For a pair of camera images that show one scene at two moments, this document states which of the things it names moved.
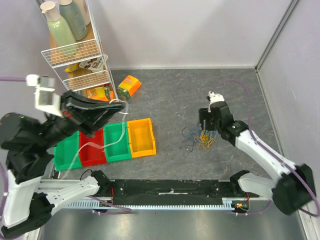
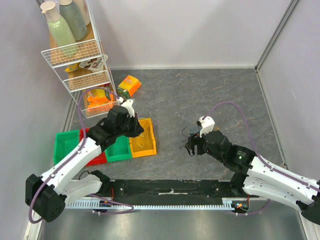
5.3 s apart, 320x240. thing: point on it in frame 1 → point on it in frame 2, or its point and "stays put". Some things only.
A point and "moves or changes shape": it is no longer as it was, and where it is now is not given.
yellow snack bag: [72, 67] stays put
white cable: [98, 145] moves or changes shape
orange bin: [142, 140] stays put
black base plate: [138, 192] stays put
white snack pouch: [96, 64] stays put
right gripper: [208, 120] → [197, 145]
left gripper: [88, 113] → [137, 128]
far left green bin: [65, 152] stays put
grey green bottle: [74, 18] stays put
